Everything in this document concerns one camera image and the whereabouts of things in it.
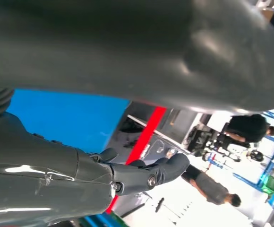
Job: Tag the green plastic crate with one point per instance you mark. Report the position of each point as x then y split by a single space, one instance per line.
272 185
118 221

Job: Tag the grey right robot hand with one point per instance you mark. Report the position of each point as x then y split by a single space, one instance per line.
127 47

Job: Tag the person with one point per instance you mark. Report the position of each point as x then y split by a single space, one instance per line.
210 188
245 128

